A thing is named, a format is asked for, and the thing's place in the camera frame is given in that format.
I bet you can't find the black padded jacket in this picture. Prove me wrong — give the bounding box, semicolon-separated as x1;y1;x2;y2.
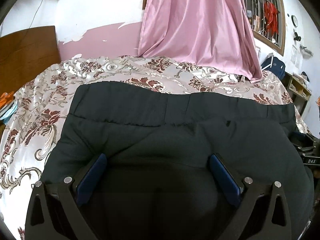
41;82;314;239

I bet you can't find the orange clothes pile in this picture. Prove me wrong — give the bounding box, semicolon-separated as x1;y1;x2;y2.
1;92;18;124

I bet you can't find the wooden desk shelf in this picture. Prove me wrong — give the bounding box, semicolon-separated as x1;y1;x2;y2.
282;72;311;116

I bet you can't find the navy blue backpack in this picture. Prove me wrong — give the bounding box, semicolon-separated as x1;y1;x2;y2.
261;56;285;80

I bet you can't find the floral satin bedspread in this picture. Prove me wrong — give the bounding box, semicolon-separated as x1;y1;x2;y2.
1;56;313;239

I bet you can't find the red hanging garment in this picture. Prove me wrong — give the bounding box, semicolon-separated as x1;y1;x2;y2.
264;1;278;36

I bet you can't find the barred wooden window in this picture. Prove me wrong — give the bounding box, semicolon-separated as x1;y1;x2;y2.
244;0;285;55

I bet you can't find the brown wooden headboard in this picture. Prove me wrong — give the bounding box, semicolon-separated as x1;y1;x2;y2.
0;25;61;93

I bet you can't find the pink curtain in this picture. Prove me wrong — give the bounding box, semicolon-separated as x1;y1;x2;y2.
138;0;262;82

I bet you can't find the round wall clock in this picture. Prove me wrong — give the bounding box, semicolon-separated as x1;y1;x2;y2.
291;15;298;28

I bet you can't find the white wall cable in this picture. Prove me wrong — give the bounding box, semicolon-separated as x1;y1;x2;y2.
24;0;51;28

